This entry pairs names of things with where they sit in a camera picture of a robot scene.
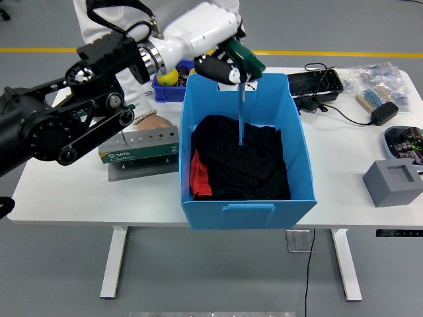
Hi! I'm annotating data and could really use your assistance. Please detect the person's right hand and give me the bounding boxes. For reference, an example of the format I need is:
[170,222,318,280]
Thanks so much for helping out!
[135,113,174,131]

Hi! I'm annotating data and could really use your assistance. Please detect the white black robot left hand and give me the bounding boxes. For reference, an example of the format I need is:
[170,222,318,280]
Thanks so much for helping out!
[148,1,255,85]

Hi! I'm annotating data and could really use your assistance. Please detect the green grey hex key stand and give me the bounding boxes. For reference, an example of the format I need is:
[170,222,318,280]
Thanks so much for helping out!
[98,126,180,165]

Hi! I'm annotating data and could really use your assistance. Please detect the large green T-handle hex key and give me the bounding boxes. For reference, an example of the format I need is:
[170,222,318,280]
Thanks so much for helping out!
[217,36,266,147]

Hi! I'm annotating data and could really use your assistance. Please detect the large light blue folding box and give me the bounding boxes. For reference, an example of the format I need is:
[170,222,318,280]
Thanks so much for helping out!
[178,72,318,231]

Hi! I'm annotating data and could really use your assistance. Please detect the small dark blue bin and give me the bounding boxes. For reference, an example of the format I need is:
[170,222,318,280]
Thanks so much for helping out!
[151,59,196,103]

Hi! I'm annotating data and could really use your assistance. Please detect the person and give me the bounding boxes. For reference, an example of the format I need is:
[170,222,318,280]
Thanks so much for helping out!
[72,0,241,57]

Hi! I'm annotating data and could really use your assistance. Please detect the yellow ball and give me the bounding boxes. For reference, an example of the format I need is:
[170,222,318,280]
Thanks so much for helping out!
[157,67,179,87]

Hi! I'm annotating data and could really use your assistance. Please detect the dark brown small part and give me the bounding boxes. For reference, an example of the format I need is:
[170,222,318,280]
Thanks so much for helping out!
[178,64,190,87]

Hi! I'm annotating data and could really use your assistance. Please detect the red cloth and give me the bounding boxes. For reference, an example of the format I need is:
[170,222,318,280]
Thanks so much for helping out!
[189,148,213,199]

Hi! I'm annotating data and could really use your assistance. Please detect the black cloth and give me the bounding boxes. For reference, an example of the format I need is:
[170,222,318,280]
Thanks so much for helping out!
[190,114,291,202]

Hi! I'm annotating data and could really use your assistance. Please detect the black plastic tray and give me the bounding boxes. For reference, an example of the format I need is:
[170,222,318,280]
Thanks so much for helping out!
[286,68,345,104]

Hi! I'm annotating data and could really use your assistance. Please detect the black device under tray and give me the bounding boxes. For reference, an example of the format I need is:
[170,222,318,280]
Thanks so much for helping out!
[293,97,328,114]

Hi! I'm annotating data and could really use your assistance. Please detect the white table leg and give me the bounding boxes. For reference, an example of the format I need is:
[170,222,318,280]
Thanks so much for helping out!
[99,227,128,300]
[331,229,364,302]

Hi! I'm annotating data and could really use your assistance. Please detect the taped resistor strip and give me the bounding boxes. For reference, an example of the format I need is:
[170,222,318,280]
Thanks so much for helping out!
[356,85,393,113]

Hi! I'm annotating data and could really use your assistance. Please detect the metal floor socket plate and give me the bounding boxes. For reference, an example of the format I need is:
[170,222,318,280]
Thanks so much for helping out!
[286,229,314,254]

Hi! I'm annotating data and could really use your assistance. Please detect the clear bags of resistors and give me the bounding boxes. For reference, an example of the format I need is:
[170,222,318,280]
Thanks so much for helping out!
[342,62,412,113]

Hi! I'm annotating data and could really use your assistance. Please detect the black power adapter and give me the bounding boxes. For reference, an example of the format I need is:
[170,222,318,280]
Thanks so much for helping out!
[369,101,399,126]

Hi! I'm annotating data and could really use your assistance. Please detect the dark electronic components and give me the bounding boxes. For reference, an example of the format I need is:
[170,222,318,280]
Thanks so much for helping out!
[388,127,423,166]

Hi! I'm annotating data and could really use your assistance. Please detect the grey foam block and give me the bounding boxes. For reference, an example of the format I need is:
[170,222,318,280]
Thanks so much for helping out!
[362,159,423,208]

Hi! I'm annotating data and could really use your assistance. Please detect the black table control panel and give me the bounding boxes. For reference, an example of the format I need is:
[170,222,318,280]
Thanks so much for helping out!
[375,229,423,238]

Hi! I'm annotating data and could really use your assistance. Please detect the beaded bracelet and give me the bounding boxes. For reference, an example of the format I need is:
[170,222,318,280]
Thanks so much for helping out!
[133,108,158,125]

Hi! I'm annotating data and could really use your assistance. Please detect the coiled black cable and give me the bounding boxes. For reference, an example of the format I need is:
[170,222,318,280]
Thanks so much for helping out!
[303,61,336,96]

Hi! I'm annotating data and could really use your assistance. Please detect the black adapter cord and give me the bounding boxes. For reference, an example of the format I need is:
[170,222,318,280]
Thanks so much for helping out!
[317,104,373,126]

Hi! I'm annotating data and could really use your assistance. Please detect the black floor cable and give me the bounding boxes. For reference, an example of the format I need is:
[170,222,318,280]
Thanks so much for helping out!
[303,229,317,317]

